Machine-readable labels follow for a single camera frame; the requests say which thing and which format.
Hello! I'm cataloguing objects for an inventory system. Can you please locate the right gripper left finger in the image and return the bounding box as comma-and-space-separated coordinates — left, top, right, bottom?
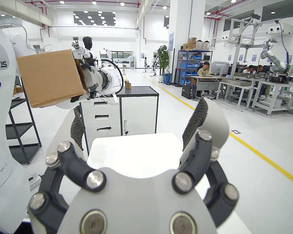
27, 107, 108, 234

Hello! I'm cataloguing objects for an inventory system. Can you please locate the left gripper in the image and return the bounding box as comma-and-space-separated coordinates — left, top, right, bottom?
70, 58, 109, 103

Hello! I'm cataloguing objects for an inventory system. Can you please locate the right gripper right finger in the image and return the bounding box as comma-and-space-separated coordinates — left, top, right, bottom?
172, 97, 240, 228

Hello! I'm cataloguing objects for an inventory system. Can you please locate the small brown carton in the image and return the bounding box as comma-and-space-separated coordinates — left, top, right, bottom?
16, 49, 87, 108

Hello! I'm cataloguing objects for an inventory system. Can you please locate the black computer tower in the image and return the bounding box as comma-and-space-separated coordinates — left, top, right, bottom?
181, 84, 197, 99

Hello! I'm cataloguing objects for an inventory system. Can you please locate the metal workbench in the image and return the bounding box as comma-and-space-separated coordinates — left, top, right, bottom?
215, 75, 255, 112
251, 75, 293, 117

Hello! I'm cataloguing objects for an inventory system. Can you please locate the black shelf rack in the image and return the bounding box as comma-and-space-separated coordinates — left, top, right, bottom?
6, 76, 42, 166

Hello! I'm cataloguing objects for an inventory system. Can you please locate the grey computer monitor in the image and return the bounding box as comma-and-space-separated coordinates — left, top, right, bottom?
210, 61, 230, 76

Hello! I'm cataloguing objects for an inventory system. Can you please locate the white drawer cabinet black top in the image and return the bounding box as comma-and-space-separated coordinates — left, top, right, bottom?
80, 86, 159, 149

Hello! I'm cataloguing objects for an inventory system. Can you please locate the blue storage rack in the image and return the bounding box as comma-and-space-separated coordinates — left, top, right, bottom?
177, 50, 213, 87

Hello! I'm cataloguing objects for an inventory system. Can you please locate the potted green plant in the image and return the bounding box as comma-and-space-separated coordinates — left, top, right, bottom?
157, 45, 169, 83

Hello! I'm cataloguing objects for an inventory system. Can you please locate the robot body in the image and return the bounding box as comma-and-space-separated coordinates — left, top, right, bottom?
0, 20, 31, 221

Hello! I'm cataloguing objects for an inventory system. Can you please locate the cardboard box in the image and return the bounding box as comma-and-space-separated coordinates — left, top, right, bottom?
183, 37, 197, 50
196, 40, 211, 51

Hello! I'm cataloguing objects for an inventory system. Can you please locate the black cable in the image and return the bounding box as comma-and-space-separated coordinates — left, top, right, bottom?
98, 59, 124, 93

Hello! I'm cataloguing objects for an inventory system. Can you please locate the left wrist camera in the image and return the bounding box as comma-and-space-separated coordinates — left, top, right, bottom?
72, 37, 84, 61

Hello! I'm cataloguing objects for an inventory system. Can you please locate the thin white cable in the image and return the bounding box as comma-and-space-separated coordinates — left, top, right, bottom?
0, 24, 53, 53

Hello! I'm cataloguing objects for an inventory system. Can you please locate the aluminium frame stand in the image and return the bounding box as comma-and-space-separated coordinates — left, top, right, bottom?
228, 14, 282, 79

